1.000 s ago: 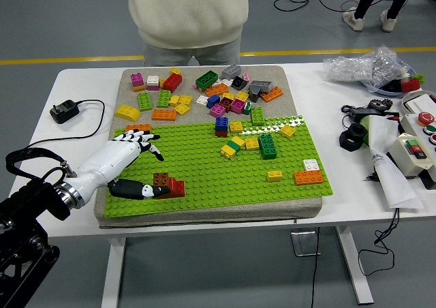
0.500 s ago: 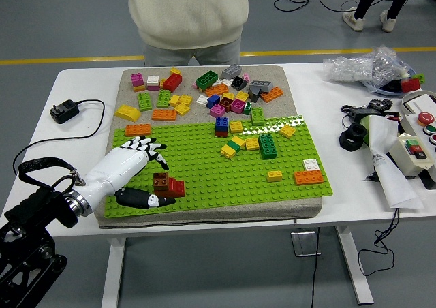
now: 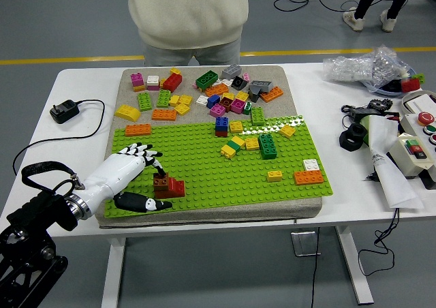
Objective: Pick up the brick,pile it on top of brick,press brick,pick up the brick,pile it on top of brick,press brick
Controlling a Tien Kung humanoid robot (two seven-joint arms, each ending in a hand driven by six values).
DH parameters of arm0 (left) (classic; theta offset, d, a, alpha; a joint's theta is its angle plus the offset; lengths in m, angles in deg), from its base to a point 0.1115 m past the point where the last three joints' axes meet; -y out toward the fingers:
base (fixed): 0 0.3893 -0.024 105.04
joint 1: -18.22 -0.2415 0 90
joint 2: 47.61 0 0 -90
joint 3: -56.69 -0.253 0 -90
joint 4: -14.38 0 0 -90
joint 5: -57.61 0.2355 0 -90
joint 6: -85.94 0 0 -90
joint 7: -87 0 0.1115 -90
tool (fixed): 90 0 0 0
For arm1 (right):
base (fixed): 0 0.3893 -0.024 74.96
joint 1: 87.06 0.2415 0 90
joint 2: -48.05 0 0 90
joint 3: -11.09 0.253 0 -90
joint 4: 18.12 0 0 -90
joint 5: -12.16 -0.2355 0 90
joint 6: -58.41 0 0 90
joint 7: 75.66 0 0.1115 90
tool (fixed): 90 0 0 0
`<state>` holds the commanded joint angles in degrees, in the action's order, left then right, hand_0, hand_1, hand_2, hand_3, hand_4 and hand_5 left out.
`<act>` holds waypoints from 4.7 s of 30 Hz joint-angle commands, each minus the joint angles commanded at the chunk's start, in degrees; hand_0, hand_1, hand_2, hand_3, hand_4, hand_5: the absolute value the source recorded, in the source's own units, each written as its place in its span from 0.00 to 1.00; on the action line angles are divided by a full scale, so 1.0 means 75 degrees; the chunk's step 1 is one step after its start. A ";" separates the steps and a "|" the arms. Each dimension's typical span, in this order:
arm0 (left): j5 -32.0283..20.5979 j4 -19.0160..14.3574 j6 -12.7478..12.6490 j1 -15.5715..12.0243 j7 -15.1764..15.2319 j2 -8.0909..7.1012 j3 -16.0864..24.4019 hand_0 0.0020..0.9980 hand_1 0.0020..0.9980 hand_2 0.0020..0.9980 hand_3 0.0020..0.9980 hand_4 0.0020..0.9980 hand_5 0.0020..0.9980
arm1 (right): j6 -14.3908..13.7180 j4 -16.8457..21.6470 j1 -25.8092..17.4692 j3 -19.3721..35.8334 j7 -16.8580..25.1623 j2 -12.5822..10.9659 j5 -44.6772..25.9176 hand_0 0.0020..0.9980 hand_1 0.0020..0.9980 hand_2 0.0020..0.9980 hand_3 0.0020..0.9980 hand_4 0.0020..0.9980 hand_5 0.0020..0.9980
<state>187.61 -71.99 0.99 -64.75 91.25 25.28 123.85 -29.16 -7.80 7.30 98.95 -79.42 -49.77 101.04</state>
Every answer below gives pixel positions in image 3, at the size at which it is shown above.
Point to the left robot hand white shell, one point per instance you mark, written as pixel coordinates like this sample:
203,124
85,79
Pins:
116,173

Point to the brown brick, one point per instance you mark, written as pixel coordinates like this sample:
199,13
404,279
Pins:
160,184

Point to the red curved brick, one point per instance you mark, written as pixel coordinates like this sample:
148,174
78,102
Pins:
173,184

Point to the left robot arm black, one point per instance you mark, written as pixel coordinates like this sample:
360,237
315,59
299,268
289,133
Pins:
51,209

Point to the orange long brick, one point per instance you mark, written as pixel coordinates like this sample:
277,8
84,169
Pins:
308,178
164,114
217,90
138,129
272,94

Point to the yellow curved brick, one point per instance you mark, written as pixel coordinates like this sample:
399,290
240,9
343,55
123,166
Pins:
126,112

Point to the light green brick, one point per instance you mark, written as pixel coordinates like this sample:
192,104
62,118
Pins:
420,78
144,102
163,98
258,115

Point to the yellow flat brick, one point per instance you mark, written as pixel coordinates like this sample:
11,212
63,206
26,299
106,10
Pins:
139,88

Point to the pink flat brick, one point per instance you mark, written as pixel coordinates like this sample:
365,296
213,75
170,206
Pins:
153,87

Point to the red long brick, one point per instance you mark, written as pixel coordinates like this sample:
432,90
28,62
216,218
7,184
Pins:
173,82

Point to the red thin brick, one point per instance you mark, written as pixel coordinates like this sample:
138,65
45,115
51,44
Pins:
221,134

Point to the blue brick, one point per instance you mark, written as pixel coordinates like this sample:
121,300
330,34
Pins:
221,124
213,101

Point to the small yellow brick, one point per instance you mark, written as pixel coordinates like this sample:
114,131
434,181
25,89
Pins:
274,176
175,71

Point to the small pink brick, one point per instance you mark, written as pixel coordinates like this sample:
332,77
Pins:
195,84
246,77

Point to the magenta brick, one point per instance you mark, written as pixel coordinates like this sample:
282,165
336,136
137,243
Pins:
237,106
217,110

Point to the green thin brick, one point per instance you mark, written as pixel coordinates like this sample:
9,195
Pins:
234,145

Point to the dark red brick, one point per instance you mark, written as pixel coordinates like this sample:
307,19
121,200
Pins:
225,104

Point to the dark green long brick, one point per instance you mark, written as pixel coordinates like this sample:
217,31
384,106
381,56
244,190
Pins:
206,79

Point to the small white brick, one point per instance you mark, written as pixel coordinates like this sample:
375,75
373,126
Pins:
227,81

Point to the small dark green brick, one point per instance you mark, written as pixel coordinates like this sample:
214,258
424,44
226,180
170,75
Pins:
247,108

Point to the black slope brick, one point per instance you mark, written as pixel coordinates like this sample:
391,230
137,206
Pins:
239,82

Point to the dark green tall brick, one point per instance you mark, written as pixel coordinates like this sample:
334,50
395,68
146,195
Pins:
268,147

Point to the dark grey brick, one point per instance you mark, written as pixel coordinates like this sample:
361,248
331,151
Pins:
254,96

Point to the grey slope brick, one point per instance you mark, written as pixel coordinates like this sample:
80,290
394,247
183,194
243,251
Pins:
260,84

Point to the green studded baseplate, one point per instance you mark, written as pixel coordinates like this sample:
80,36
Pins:
211,185

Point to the white table leg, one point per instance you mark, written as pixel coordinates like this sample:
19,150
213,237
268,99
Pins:
354,270
114,274

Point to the large black nut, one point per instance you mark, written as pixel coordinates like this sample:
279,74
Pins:
345,141

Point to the black power adapter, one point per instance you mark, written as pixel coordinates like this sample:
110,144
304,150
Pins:
361,112

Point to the green sheet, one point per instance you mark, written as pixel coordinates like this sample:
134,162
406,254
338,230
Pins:
366,131

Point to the small black plug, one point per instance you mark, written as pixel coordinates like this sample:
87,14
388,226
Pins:
371,177

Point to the clear bubble wrap bag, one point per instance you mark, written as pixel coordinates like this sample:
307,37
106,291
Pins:
361,67

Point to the black gear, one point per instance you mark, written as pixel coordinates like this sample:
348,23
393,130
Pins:
379,104

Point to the white paper sheet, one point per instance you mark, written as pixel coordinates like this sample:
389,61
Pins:
391,171

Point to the blue-rimmed bowl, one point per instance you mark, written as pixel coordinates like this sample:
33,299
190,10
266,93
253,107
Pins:
388,91

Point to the control box with red button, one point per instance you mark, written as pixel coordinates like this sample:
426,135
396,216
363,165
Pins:
413,122

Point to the white rounded device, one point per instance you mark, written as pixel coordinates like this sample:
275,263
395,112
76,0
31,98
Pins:
420,102

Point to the black wall plug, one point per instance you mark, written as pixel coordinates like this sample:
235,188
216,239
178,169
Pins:
64,110

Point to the metal bracket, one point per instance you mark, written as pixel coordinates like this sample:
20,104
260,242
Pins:
304,243

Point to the white switch box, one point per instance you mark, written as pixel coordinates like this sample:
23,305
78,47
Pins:
402,154

